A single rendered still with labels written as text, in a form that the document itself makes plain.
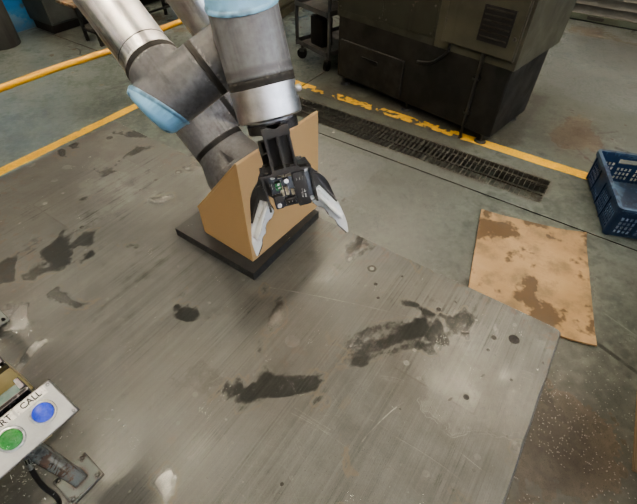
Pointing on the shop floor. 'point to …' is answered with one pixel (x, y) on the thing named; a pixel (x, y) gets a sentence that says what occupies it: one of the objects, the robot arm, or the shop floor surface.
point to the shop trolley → (327, 42)
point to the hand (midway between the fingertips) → (302, 243)
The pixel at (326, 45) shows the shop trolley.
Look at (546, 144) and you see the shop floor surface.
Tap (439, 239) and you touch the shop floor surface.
